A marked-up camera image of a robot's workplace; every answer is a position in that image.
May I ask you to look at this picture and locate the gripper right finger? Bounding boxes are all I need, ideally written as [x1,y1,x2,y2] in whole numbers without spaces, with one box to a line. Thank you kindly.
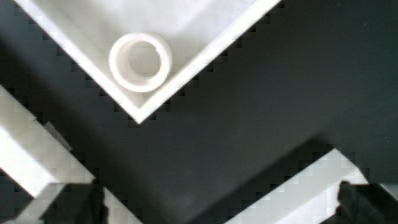
[320,182,398,224]

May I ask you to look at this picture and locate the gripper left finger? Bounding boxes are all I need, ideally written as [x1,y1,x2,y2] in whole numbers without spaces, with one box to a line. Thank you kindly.
[14,181,110,224]

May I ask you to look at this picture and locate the white square tabletop part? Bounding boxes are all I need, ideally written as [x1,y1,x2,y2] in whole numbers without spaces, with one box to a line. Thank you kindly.
[14,0,281,122]

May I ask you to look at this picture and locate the white U-shaped obstacle fence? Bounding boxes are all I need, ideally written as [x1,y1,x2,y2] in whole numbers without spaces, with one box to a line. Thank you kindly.
[0,85,398,224]

